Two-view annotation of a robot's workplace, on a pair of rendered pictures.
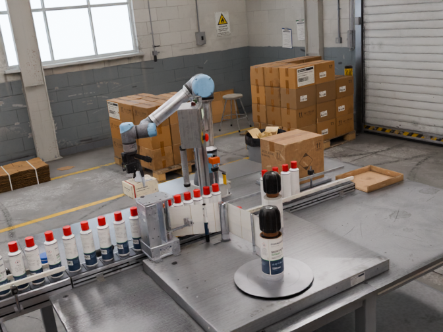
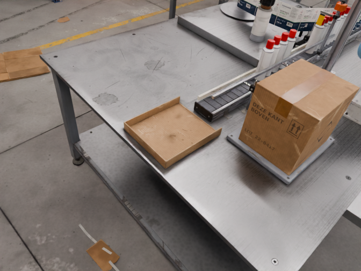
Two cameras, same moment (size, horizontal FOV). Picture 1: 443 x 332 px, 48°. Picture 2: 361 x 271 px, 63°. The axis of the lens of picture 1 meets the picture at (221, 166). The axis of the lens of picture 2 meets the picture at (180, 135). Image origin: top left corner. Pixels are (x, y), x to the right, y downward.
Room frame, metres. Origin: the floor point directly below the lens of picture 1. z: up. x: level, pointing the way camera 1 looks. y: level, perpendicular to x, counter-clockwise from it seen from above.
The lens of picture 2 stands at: (3.69, -1.11, 1.66)
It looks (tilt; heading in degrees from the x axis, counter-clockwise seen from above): 44 degrees down; 162
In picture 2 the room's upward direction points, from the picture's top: 8 degrees clockwise
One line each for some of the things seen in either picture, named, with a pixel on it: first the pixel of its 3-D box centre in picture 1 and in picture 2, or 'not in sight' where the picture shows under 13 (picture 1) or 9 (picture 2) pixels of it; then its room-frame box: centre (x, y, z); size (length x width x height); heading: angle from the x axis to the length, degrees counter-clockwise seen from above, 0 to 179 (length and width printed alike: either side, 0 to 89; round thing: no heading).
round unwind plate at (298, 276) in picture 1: (273, 276); (242, 11); (1.74, -0.16, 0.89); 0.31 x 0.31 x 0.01
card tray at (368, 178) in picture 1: (368, 178); (173, 128); (2.84, -0.88, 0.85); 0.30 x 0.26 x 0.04; 120
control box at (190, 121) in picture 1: (192, 124); not in sight; (2.36, 0.12, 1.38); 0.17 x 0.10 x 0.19; 175
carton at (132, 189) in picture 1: (140, 186); not in sight; (2.68, 0.46, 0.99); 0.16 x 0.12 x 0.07; 124
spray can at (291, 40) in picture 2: (265, 188); (286, 49); (2.46, -0.22, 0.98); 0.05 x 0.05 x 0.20
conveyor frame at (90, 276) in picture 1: (229, 224); (301, 59); (2.35, -0.01, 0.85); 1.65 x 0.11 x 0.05; 120
